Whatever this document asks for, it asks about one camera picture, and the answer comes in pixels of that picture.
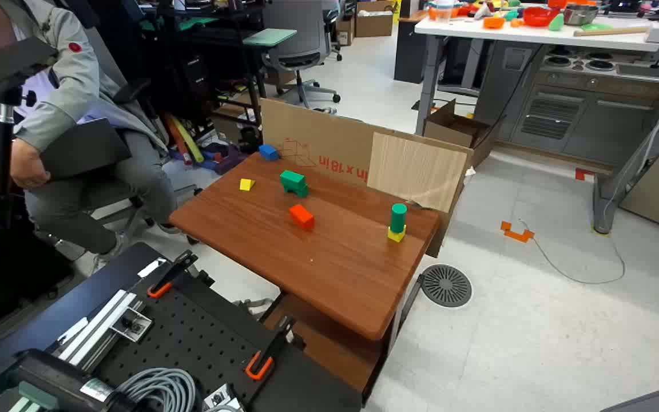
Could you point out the bystander bare hand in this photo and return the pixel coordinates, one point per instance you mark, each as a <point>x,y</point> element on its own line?
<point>28,169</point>

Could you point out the orange rectangular block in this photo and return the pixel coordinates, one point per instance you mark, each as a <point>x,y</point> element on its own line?
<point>300,219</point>

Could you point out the small blue block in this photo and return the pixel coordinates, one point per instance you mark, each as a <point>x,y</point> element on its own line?
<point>268,152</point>

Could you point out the green rectangular block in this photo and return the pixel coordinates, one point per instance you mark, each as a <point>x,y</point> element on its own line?
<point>294,181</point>

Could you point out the yellow block under cylinder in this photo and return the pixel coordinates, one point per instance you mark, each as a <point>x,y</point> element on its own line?
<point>394,236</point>

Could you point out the green cylinder block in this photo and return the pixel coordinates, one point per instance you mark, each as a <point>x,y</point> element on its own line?
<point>400,216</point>

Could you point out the seated person grey clothes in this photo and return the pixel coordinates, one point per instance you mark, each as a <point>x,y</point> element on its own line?
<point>62,83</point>

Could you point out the yellow green hoops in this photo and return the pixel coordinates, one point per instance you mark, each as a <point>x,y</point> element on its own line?
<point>187,139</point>

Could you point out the black green device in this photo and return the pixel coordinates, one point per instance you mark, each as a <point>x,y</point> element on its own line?
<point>46,382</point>

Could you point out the small yellow cube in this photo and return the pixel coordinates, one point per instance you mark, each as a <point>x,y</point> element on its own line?
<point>245,184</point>

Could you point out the black perforated mounting board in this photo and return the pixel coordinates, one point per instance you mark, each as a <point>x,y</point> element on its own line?
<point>193,351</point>

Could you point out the green topped black table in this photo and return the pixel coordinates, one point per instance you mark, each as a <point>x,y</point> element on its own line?
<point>268,38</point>

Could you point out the grey office chair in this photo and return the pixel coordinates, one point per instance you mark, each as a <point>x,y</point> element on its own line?
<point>299,35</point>

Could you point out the large flat cardboard box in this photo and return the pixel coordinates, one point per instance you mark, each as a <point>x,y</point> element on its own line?
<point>330,145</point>

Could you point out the distant brown cardboard box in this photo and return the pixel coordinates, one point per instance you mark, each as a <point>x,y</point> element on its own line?
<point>374,20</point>

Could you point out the open brown cardboard box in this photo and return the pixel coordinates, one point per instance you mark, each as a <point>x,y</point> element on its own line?
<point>458,130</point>

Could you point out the round black floor drain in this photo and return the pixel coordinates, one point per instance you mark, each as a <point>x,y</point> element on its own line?
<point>445,287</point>

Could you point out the white grey desk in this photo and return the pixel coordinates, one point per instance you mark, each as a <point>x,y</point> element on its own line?
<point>498,34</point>

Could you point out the red bowl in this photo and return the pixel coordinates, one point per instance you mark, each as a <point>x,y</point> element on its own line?
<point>537,17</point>

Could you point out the small red floor object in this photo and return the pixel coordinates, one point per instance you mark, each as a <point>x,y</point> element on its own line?
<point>582,176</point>

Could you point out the grey toy kitchen cabinet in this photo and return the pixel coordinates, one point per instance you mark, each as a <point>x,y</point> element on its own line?
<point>588,115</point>

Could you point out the grey slanted table leg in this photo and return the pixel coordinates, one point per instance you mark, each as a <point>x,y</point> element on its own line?
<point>634,163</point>

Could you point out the silver aluminium rail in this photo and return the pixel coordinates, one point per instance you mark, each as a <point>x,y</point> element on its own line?
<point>102,324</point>

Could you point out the orange floor bracket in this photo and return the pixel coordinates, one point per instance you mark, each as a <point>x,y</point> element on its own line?
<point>516,232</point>

